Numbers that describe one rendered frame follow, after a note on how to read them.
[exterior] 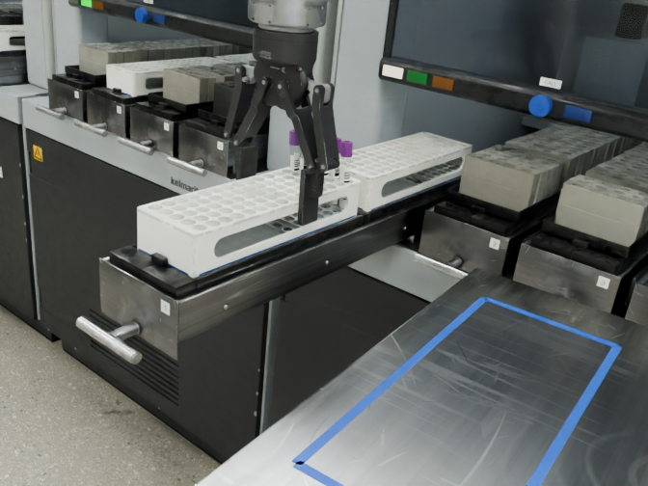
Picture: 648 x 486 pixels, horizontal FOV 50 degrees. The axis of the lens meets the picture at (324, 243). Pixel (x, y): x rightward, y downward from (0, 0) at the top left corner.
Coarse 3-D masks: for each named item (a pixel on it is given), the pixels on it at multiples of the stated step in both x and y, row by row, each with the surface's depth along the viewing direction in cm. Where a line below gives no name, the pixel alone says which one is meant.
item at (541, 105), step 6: (534, 96) 93; (540, 96) 93; (546, 96) 93; (534, 102) 93; (540, 102) 93; (546, 102) 92; (552, 102) 93; (528, 108) 94; (534, 108) 94; (540, 108) 93; (546, 108) 93; (552, 108) 93; (534, 114) 94; (540, 114) 93; (546, 114) 93
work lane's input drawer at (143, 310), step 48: (432, 192) 109; (336, 240) 90; (384, 240) 100; (144, 288) 74; (192, 288) 73; (240, 288) 78; (288, 288) 85; (96, 336) 74; (144, 336) 76; (192, 336) 74
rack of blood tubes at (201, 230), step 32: (192, 192) 83; (224, 192) 84; (256, 192) 86; (288, 192) 88; (352, 192) 92; (160, 224) 75; (192, 224) 76; (224, 224) 75; (256, 224) 79; (288, 224) 87; (320, 224) 89; (192, 256) 73; (224, 256) 76
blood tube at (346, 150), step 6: (342, 144) 90; (348, 144) 90; (342, 150) 90; (348, 150) 90; (342, 156) 91; (348, 156) 91; (342, 162) 91; (348, 162) 91; (342, 168) 92; (348, 168) 91; (342, 174) 92; (348, 174) 92; (342, 180) 92; (348, 180) 92; (342, 198) 93; (342, 204) 93
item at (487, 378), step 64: (448, 320) 70; (512, 320) 71; (576, 320) 72; (384, 384) 58; (448, 384) 59; (512, 384) 60; (576, 384) 61; (640, 384) 62; (256, 448) 50; (320, 448) 50; (384, 448) 51; (448, 448) 52; (512, 448) 52; (576, 448) 53; (640, 448) 54
